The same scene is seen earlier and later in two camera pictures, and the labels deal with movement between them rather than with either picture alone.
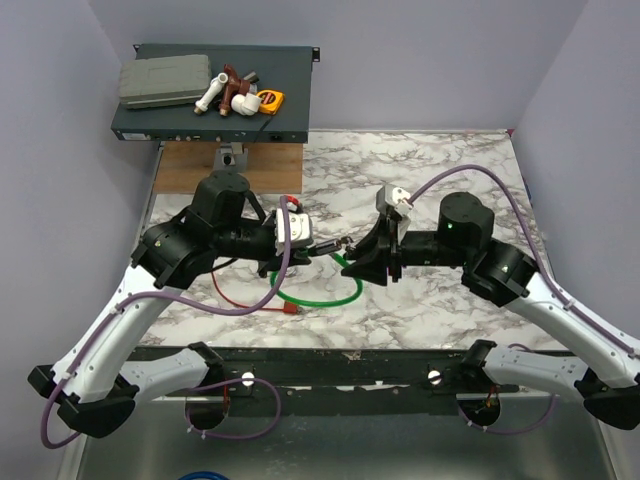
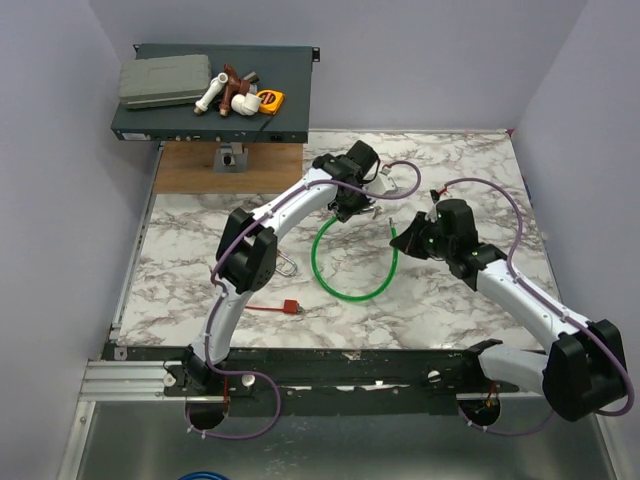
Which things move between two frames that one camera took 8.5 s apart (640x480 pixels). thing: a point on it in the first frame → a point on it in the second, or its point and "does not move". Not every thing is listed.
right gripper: x=368 y=254 → x=409 y=240
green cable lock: x=343 y=263 → x=358 y=298
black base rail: x=351 y=382 does not move
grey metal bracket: x=231 y=156 does not move
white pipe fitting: x=210 y=93 does not move
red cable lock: x=290 y=307 does not move
